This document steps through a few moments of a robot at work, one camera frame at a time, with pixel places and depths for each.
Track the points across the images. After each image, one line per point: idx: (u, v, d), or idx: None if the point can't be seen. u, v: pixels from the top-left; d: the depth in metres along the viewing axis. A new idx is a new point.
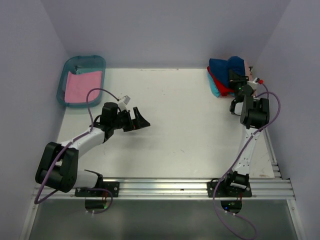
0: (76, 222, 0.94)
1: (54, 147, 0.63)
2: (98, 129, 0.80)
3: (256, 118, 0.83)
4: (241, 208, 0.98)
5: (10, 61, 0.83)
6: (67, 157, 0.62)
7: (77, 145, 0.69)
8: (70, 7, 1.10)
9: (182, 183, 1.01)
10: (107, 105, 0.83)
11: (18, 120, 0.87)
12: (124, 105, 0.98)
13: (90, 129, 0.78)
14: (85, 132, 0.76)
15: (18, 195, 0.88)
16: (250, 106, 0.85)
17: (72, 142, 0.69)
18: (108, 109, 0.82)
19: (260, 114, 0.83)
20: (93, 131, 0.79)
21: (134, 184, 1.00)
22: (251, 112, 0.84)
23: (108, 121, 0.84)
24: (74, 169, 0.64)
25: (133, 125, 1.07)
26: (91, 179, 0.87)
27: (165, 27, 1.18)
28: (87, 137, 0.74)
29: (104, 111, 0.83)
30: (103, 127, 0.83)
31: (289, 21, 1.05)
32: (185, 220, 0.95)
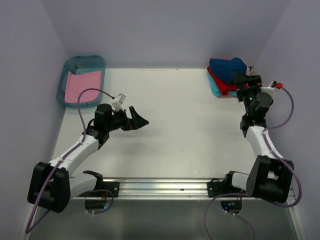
0: (76, 222, 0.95)
1: (43, 168, 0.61)
2: (90, 138, 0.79)
3: (269, 194, 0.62)
4: (241, 208, 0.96)
5: (11, 61, 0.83)
6: (56, 178, 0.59)
7: (68, 162, 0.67)
8: (70, 7, 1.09)
9: (182, 183, 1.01)
10: (100, 109, 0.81)
11: (18, 120, 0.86)
12: (119, 104, 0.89)
13: (82, 140, 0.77)
14: (76, 144, 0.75)
15: (19, 195, 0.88)
16: (264, 177, 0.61)
17: (63, 159, 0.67)
18: (101, 114, 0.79)
19: (276, 187, 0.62)
20: (86, 141, 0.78)
21: (134, 184, 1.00)
22: (265, 187, 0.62)
23: (101, 126, 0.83)
24: (66, 189, 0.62)
25: (131, 127, 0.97)
26: (89, 182, 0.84)
27: (164, 27, 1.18)
28: (78, 150, 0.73)
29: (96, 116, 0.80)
30: (96, 133, 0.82)
31: (289, 20, 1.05)
32: (185, 220, 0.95)
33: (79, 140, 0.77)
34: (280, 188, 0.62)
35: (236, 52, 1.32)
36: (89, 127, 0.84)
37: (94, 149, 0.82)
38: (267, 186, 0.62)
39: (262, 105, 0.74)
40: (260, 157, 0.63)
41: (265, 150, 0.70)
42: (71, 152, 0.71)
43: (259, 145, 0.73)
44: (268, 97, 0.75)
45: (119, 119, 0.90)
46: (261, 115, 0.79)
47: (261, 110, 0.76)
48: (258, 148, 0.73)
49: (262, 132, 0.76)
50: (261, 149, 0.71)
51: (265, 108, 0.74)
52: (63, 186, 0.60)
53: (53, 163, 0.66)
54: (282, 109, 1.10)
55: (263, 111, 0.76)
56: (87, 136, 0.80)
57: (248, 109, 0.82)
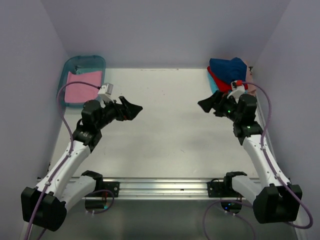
0: (76, 222, 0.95)
1: (31, 193, 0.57)
2: (79, 145, 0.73)
3: (279, 218, 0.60)
4: (241, 208, 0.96)
5: (11, 60, 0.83)
6: (45, 204, 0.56)
7: (56, 183, 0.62)
8: (70, 7, 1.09)
9: (183, 183, 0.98)
10: (86, 109, 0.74)
11: (18, 121, 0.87)
12: (108, 95, 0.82)
13: (69, 151, 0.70)
14: (64, 158, 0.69)
15: (18, 195, 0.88)
16: (273, 207, 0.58)
17: (50, 181, 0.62)
18: (89, 114, 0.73)
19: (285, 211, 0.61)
20: (73, 151, 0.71)
21: (134, 184, 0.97)
22: (273, 214, 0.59)
23: (92, 126, 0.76)
24: (60, 208, 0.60)
25: (124, 117, 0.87)
26: (87, 187, 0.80)
27: (164, 27, 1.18)
28: (66, 165, 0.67)
29: (85, 117, 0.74)
30: (88, 135, 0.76)
31: (290, 20, 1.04)
32: (185, 220, 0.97)
33: (66, 151, 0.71)
34: (287, 212, 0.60)
35: (236, 51, 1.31)
36: (78, 129, 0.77)
37: (86, 155, 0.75)
38: (276, 213, 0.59)
39: (248, 104, 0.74)
40: (267, 188, 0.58)
41: (269, 174, 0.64)
42: (59, 169, 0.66)
43: (261, 165, 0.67)
44: (248, 97, 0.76)
45: (109, 112, 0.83)
46: (250, 119, 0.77)
47: (250, 111, 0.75)
48: (260, 166, 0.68)
49: (261, 146, 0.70)
50: (265, 172, 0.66)
51: (253, 107, 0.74)
52: (55, 208, 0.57)
53: (40, 188, 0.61)
54: (282, 109, 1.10)
55: (252, 111, 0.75)
56: (76, 142, 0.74)
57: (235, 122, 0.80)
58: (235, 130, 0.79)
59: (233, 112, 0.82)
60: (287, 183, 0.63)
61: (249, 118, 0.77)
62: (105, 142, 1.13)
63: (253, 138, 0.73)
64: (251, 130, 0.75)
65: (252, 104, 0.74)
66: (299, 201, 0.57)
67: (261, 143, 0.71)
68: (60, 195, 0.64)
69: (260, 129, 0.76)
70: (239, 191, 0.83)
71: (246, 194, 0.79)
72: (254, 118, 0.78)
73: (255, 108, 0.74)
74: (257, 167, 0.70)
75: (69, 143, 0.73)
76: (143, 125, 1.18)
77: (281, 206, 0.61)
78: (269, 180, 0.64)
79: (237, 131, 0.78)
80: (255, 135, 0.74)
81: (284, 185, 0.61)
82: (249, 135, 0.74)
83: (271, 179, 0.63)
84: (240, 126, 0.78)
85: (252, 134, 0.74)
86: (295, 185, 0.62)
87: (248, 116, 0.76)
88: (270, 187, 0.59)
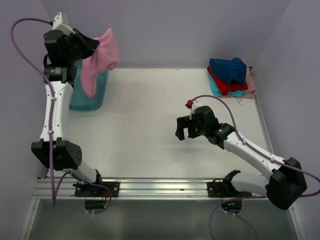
0: (77, 222, 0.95)
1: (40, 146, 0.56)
2: (58, 86, 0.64)
3: (295, 195, 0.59)
4: (241, 208, 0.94)
5: (11, 60, 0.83)
6: (62, 149, 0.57)
7: (58, 129, 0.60)
8: (69, 7, 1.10)
9: (182, 183, 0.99)
10: (49, 38, 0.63)
11: (18, 120, 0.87)
12: (65, 27, 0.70)
13: (51, 95, 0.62)
14: (51, 103, 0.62)
15: (18, 194, 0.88)
16: (286, 188, 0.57)
17: (51, 128, 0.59)
18: (55, 40, 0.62)
19: (297, 186, 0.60)
20: (57, 91, 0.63)
21: (134, 184, 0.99)
22: (289, 195, 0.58)
23: (62, 59, 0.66)
24: (73, 148, 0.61)
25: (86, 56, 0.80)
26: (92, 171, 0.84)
27: (164, 27, 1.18)
28: (58, 107, 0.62)
29: (51, 48, 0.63)
30: (61, 69, 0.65)
31: (289, 20, 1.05)
32: (185, 220, 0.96)
33: (48, 97, 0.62)
34: (299, 185, 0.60)
35: (236, 51, 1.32)
36: (47, 69, 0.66)
37: (62, 96, 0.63)
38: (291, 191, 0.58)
39: (204, 112, 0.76)
40: (273, 176, 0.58)
41: (265, 161, 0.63)
42: (53, 113, 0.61)
43: (253, 158, 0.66)
44: (200, 107, 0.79)
45: (75, 46, 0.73)
46: (216, 124, 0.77)
47: (210, 116, 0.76)
48: (253, 159, 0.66)
49: (242, 142, 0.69)
50: (260, 162, 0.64)
51: (210, 112, 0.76)
52: (71, 151, 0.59)
53: (46, 138, 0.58)
54: (282, 109, 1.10)
55: (212, 116, 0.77)
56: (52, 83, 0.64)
57: (206, 134, 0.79)
58: (211, 139, 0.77)
59: (200, 126, 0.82)
60: (284, 161, 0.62)
61: (214, 122, 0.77)
62: (105, 142, 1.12)
63: (230, 138, 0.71)
64: (224, 132, 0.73)
65: (207, 111, 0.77)
66: (302, 171, 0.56)
67: (241, 139, 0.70)
68: (68, 135, 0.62)
69: (230, 127, 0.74)
70: (247, 189, 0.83)
71: (253, 190, 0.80)
72: (218, 122, 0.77)
73: (212, 112, 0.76)
74: (250, 161, 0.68)
75: (46, 88, 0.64)
76: (142, 125, 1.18)
77: (290, 183, 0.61)
78: (269, 167, 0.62)
79: (213, 140, 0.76)
80: (230, 135, 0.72)
81: (283, 165, 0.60)
82: (225, 137, 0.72)
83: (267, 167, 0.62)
84: (212, 133, 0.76)
85: (227, 134, 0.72)
86: (290, 158, 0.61)
87: (212, 122, 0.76)
88: (275, 173, 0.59)
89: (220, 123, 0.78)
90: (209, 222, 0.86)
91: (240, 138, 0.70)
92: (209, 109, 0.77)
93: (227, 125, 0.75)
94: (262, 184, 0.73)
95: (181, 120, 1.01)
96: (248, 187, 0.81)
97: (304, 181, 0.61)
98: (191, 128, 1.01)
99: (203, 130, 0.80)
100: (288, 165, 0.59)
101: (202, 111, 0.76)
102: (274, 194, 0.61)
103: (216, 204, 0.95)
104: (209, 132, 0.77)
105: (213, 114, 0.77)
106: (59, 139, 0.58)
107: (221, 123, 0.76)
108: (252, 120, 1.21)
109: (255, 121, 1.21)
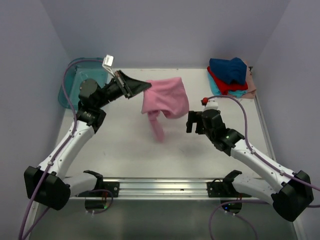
0: (77, 223, 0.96)
1: (34, 173, 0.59)
2: (82, 125, 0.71)
3: (302, 207, 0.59)
4: (241, 208, 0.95)
5: (11, 60, 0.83)
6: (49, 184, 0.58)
7: (58, 164, 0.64)
8: (69, 7, 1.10)
9: (182, 183, 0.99)
10: (84, 90, 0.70)
11: (18, 120, 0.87)
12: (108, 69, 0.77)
13: (72, 131, 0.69)
14: (67, 138, 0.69)
15: (19, 195, 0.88)
16: (294, 199, 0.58)
17: (52, 161, 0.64)
18: (87, 95, 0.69)
19: (305, 198, 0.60)
20: (77, 131, 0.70)
21: (134, 185, 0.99)
22: (297, 206, 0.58)
23: (94, 106, 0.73)
24: (62, 190, 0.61)
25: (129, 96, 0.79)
26: (91, 182, 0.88)
27: (164, 27, 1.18)
28: (70, 144, 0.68)
29: (84, 99, 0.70)
30: (91, 115, 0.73)
31: (289, 20, 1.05)
32: (185, 220, 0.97)
33: (69, 132, 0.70)
34: (307, 197, 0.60)
35: (236, 51, 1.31)
36: (81, 110, 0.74)
37: (80, 136, 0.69)
38: (299, 202, 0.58)
39: (212, 117, 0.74)
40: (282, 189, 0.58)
41: (274, 173, 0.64)
42: (62, 148, 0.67)
43: (262, 169, 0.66)
44: (209, 111, 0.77)
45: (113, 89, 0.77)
46: (223, 129, 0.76)
47: (218, 122, 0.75)
48: (262, 170, 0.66)
49: (250, 151, 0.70)
50: (269, 173, 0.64)
51: (218, 117, 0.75)
52: (56, 190, 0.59)
53: (42, 167, 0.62)
54: (282, 109, 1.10)
55: (220, 121, 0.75)
56: (78, 122, 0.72)
57: (213, 138, 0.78)
58: (218, 145, 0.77)
59: (207, 129, 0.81)
60: (293, 173, 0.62)
61: (221, 128, 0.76)
62: (105, 142, 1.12)
63: (238, 146, 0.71)
64: (231, 138, 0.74)
65: (216, 116, 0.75)
66: (310, 185, 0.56)
67: (249, 148, 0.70)
68: (63, 173, 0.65)
69: (237, 133, 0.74)
70: (245, 191, 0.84)
71: (254, 193, 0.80)
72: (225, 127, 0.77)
73: (220, 117, 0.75)
74: (258, 171, 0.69)
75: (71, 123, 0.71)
76: (142, 125, 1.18)
77: (298, 194, 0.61)
78: (279, 179, 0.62)
79: (220, 146, 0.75)
80: (238, 142, 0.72)
81: (293, 178, 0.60)
82: (233, 144, 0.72)
83: (277, 180, 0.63)
84: (219, 140, 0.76)
85: (234, 141, 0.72)
86: (300, 171, 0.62)
87: (220, 127, 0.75)
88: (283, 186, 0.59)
89: (227, 128, 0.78)
90: (209, 222, 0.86)
91: (250, 148, 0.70)
92: (218, 116, 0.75)
93: (234, 132, 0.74)
94: (268, 192, 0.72)
95: (192, 114, 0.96)
96: (251, 191, 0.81)
97: (311, 194, 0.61)
98: (199, 124, 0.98)
99: (209, 135, 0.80)
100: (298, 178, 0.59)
101: (210, 116, 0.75)
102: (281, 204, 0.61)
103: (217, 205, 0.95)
104: (216, 137, 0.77)
105: (221, 121, 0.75)
106: (53, 173, 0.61)
107: (228, 130, 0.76)
108: (252, 120, 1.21)
109: (255, 121, 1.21)
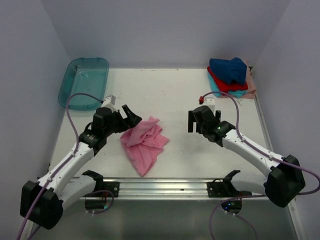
0: (78, 222, 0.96)
1: (32, 187, 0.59)
2: (84, 147, 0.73)
3: (293, 192, 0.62)
4: (241, 208, 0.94)
5: (11, 60, 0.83)
6: (44, 201, 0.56)
7: (57, 180, 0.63)
8: (69, 7, 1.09)
9: (182, 183, 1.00)
10: (98, 114, 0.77)
11: (17, 120, 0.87)
12: (111, 105, 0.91)
13: (73, 151, 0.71)
14: (68, 157, 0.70)
15: (18, 195, 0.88)
16: (284, 185, 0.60)
17: (52, 178, 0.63)
18: (101, 116, 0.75)
19: (296, 184, 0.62)
20: (79, 151, 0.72)
21: (133, 185, 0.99)
22: (288, 192, 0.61)
23: (99, 131, 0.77)
24: (56, 208, 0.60)
25: (127, 126, 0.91)
26: (89, 186, 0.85)
27: (165, 27, 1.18)
28: (71, 163, 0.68)
29: (96, 121, 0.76)
30: (94, 138, 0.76)
31: (289, 20, 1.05)
32: (185, 221, 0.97)
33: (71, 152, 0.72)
34: (297, 182, 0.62)
35: (236, 51, 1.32)
36: (84, 132, 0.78)
37: (81, 156, 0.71)
38: (289, 188, 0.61)
39: (202, 111, 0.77)
40: (271, 173, 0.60)
41: (263, 158, 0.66)
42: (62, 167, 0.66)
43: (252, 155, 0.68)
44: (198, 107, 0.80)
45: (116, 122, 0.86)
46: (214, 121, 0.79)
47: (208, 115, 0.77)
48: (252, 157, 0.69)
49: (241, 139, 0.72)
50: (259, 159, 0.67)
51: (208, 110, 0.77)
52: (53, 206, 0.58)
53: (41, 182, 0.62)
54: (282, 109, 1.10)
55: (210, 114, 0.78)
56: (80, 143, 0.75)
57: (204, 130, 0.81)
58: (210, 137, 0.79)
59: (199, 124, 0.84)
60: (282, 158, 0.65)
61: (212, 120, 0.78)
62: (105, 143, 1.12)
63: (229, 136, 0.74)
64: (223, 129, 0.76)
65: (206, 110, 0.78)
66: (299, 168, 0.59)
67: (239, 137, 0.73)
68: (60, 192, 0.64)
69: (229, 124, 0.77)
70: (243, 188, 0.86)
71: (254, 189, 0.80)
72: (216, 119, 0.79)
73: (210, 110, 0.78)
74: (249, 159, 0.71)
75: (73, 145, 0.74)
76: None
77: (289, 180, 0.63)
78: (268, 164, 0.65)
79: (212, 138, 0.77)
80: (229, 132, 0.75)
81: (281, 162, 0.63)
82: (224, 135, 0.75)
83: (265, 164, 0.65)
84: (211, 131, 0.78)
85: (226, 132, 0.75)
86: (289, 156, 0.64)
87: (210, 120, 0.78)
88: (273, 170, 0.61)
89: (218, 121, 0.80)
90: (209, 222, 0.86)
91: (240, 136, 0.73)
92: (209, 111, 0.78)
93: (225, 124, 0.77)
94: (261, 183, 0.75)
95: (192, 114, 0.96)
96: (249, 187, 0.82)
97: (301, 179, 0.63)
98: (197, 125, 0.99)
99: (201, 128, 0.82)
100: (287, 162, 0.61)
101: (200, 110, 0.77)
102: (273, 192, 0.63)
103: (216, 205, 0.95)
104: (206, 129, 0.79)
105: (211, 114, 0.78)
106: (51, 189, 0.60)
107: (220, 122, 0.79)
108: (252, 120, 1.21)
109: (255, 121, 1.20)
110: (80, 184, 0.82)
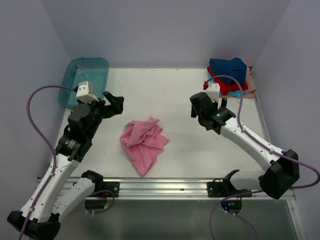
0: (78, 222, 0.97)
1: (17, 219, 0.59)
2: (63, 161, 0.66)
3: (288, 185, 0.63)
4: (241, 208, 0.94)
5: (11, 59, 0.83)
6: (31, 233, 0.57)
7: (39, 208, 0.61)
8: (69, 6, 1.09)
9: (181, 183, 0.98)
10: (74, 116, 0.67)
11: (17, 119, 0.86)
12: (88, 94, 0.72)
13: (52, 170, 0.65)
14: (48, 177, 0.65)
15: (18, 195, 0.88)
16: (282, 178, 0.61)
17: (33, 206, 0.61)
18: (78, 119, 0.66)
19: (291, 177, 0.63)
20: (58, 168, 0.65)
21: (133, 185, 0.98)
22: (284, 185, 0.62)
23: (80, 134, 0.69)
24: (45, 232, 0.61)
25: (112, 113, 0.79)
26: (88, 189, 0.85)
27: (164, 27, 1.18)
28: (51, 184, 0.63)
29: (72, 125, 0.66)
30: (75, 143, 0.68)
31: (289, 20, 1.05)
32: (186, 221, 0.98)
33: (50, 170, 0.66)
34: (293, 176, 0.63)
35: (236, 51, 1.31)
36: (63, 137, 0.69)
37: (61, 174, 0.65)
38: (286, 180, 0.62)
39: (200, 97, 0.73)
40: (271, 167, 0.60)
41: (263, 151, 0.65)
42: (44, 191, 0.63)
43: (252, 148, 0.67)
44: (195, 94, 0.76)
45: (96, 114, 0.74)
46: (212, 108, 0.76)
47: (206, 101, 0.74)
48: (251, 149, 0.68)
49: (241, 129, 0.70)
50: (259, 151, 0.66)
51: (205, 96, 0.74)
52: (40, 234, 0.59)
53: (24, 212, 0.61)
54: (282, 109, 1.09)
55: (208, 100, 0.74)
56: (59, 155, 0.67)
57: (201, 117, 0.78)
58: (208, 124, 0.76)
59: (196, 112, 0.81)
60: (282, 151, 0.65)
61: (210, 107, 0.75)
62: (105, 142, 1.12)
63: (229, 124, 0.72)
64: (222, 116, 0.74)
65: (203, 95, 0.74)
66: (300, 163, 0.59)
67: (240, 126, 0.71)
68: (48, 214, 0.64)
69: (228, 111, 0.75)
70: (243, 187, 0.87)
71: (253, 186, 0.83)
72: (214, 106, 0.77)
73: (208, 96, 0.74)
74: (247, 150, 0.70)
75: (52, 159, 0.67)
76: None
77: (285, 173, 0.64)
78: (268, 157, 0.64)
79: (210, 124, 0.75)
80: (229, 120, 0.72)
81: (282, 156, 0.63)
82: (223, 122, 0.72)
83: (266, 157, 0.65)
84: (209, 118, 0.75)
85: (225, 120, 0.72)
86: (289, 149, 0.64)
87: (208, 106, 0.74)
88: (272, 164, 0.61)
89: (216, 108, 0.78)
90: (209, 222, 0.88)
91: (240, 125, 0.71)
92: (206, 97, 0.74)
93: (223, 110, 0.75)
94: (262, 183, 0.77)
95: None
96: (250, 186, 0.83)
97: (297, 172, 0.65)
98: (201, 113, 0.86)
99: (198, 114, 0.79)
100: (286, 156, 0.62)
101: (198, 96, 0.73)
102: (269, 185, 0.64)
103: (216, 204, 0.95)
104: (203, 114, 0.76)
105: (208, 99, 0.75)
106: (34, 220, 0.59)
107: (218, 109, 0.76)
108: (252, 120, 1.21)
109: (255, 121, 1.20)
110: (78, 189, 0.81)
